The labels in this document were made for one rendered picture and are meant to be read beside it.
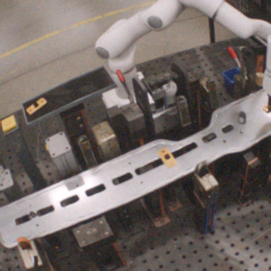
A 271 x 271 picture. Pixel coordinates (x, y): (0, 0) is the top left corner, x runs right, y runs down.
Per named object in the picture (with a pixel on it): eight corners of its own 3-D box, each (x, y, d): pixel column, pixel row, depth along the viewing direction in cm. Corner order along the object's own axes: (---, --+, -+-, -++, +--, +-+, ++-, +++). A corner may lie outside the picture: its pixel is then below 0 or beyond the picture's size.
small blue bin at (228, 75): (231, 95, 196) (231, 82, 190) (221, 84, 203) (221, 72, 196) (245, 89, 198) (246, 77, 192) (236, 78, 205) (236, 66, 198)
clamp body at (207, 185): (200, 239, 146) (203, 197, 120) (186, 219, 154) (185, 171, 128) (219, 229, 148) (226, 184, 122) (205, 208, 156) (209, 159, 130)
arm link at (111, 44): (124, 45, 176) (104, 67, 168) (106, 29, 172) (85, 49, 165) (191, 9, 134) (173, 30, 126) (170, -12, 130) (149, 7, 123)
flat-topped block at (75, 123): (85, 178, 175) (57, 108, 141) (78, 166, 180) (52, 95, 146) (104, 169, 176) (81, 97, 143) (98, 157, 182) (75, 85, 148)
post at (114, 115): (126, 181, 171) (109, 117, 141) (121, 173, 174) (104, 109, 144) (137, 176, 172) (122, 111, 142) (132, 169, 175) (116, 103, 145)
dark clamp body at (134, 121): (139, 188, 168) (125, 128, 139) (126, 166, 176) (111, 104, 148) (162, 178, 170) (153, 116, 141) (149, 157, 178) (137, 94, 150)
